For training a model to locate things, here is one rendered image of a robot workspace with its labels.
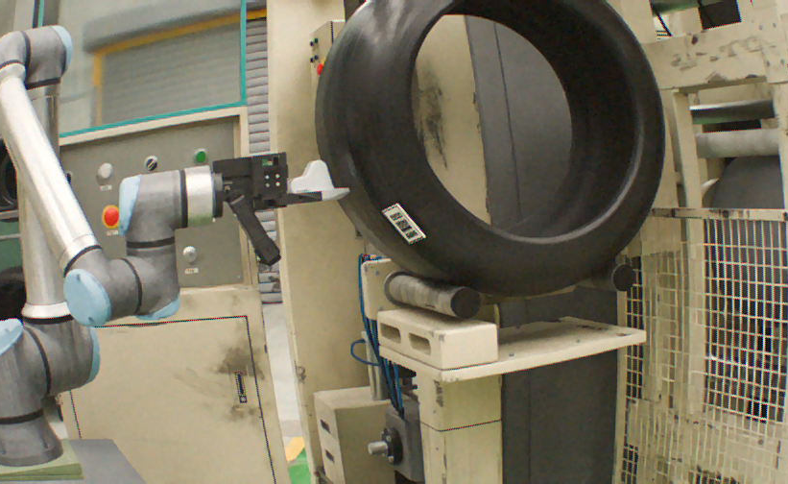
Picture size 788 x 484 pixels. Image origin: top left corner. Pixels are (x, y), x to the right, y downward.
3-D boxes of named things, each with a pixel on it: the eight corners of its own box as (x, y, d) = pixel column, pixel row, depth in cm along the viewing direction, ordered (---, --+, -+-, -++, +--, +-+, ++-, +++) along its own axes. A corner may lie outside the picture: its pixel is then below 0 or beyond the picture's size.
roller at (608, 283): (541, 253, 204) (561, 261, 205) (534, 276, 203) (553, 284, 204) (619, 259, 170) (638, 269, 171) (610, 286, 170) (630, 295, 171)
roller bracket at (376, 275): (365, 319, 198) (359, 261, 197) (570, 290, 208) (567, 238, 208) (370, 321, 195) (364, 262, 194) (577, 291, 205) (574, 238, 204)
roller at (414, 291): (417, 292, 197) (395, 306, 197) (404, 269, 197) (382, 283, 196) (487, 307, 164) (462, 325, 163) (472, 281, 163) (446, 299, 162)
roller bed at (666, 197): (589, 254, 223) (574, 111, 221) (643, 247, 227) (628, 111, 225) (628, 258, 204) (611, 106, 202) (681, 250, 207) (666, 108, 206)
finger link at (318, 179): (352, 157, 166) (290, 162, 164) (355, 198, 167) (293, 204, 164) (347, 157, 169) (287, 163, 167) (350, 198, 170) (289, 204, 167)
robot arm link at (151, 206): (119, 235, 165) (116, 175, 163) (185, 229, 168) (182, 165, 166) (119, 245, 156) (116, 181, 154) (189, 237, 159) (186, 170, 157)
